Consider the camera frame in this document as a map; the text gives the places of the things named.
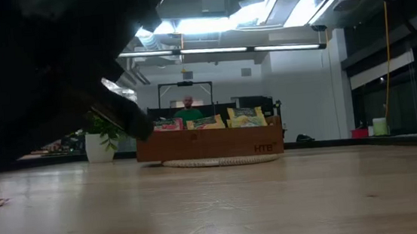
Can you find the small black rounded object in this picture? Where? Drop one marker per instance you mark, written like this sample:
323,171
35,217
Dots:
304,138

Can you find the small red box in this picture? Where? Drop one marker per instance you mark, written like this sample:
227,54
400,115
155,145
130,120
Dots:
359,133

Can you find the green potted plant white pot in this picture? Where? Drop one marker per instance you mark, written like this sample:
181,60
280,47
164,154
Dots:
99,145

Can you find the long ceiling light strip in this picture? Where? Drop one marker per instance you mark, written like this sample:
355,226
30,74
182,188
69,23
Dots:
225,49

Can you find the person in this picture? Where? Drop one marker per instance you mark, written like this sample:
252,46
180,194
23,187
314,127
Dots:
188,111

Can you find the wooden tea organizer box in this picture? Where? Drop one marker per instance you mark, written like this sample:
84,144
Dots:
211,143

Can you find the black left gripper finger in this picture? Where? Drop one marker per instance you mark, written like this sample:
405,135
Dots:
129,118

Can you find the black computer monitor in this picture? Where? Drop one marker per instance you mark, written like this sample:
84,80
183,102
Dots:
254,101

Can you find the pale green cup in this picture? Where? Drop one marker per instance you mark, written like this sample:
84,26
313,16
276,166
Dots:
379,126

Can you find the black background rig frame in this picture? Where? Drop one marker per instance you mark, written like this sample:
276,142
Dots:
184,83

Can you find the black aluminium rig frame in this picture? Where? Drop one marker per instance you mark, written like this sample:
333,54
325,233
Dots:
384,141

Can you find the round woven placemat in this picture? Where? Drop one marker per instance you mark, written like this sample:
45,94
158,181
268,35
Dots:
220,161

